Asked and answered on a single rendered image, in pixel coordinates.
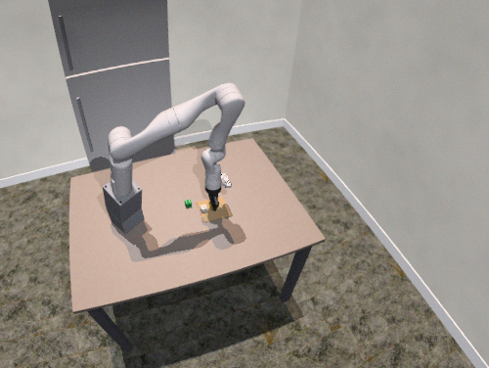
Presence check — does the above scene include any orange flat mat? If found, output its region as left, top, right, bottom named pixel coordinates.
left=197, top=197, right=232, bottom=222

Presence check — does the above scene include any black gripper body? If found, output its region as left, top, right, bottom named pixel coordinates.
left=205, top=187, right=221, bottom=201

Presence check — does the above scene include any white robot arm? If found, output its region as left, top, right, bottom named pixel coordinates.
left=108, top=83, right=245, bottom=197

